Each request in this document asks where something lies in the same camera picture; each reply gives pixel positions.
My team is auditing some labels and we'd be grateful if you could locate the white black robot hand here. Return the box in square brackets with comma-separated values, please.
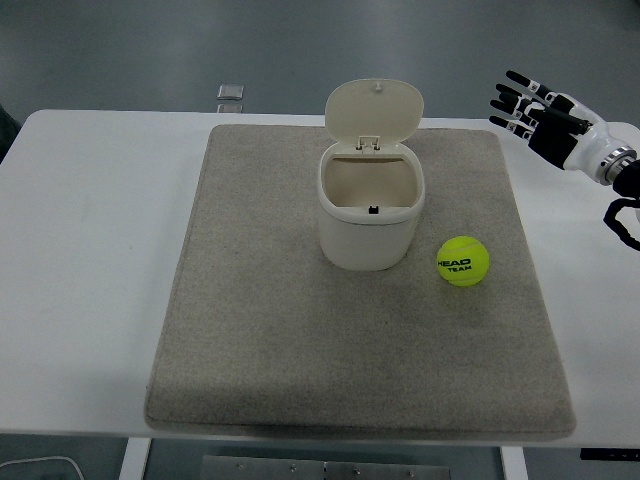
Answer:
[489, 69, 623, 177]

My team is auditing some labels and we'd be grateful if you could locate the yellow-green tennis ball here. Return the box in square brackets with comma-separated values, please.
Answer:
[436, 235, 491, 288]

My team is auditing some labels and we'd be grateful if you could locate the cream lidded bin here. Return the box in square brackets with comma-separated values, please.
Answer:
[315, 77, 426, 273]

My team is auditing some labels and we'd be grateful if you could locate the black table control panel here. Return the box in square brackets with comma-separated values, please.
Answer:
[579, 448, 640, 460]

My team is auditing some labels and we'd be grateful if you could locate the white table leg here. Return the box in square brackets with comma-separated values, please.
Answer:
[121, 437, 151, 480]
[499, 446, 526, 480]

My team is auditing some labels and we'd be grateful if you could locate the beige felt mat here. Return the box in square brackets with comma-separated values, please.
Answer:
[143, 123, 578, 442]

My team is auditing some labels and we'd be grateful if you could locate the grey metal plate with screws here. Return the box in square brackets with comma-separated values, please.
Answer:
[199, 454, 451, 480]

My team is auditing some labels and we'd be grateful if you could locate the white cable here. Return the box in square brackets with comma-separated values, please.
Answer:
[0, 454, 84, 480]

